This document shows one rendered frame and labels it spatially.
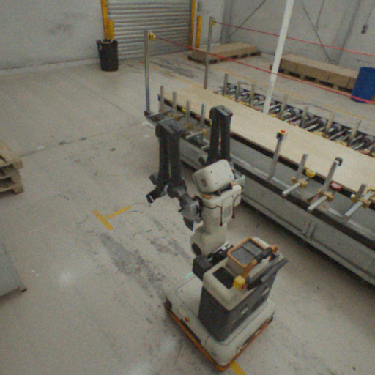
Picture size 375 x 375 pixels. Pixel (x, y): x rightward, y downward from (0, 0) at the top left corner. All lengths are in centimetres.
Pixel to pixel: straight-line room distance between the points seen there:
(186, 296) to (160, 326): 36
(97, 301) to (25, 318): 55
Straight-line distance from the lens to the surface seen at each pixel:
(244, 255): 190
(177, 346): 254
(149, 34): 398
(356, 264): 326
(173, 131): 160
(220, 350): 226
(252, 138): 325
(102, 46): 850
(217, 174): 174
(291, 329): 279
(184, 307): 237
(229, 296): 182
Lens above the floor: 231
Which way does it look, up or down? 37 degrees down
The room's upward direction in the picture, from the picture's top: 4 degrees clockwise
